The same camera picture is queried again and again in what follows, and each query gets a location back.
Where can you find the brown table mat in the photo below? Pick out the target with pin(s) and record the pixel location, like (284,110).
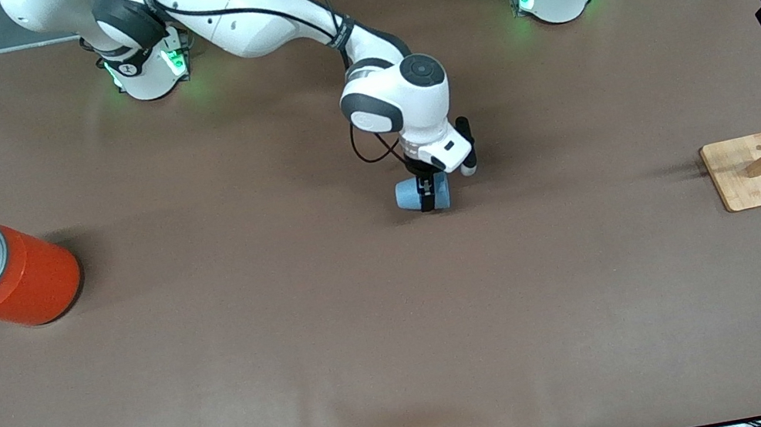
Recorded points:
(399,320)

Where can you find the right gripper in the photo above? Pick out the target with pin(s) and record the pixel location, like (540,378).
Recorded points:
(417,168)

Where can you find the light blue cup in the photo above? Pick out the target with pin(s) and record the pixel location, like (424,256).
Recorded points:
(409,195)

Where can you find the orange can-shaped container grey lid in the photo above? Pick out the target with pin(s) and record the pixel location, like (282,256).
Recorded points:
(24,280)

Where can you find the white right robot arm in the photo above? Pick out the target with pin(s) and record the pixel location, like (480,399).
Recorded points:
(235,12)

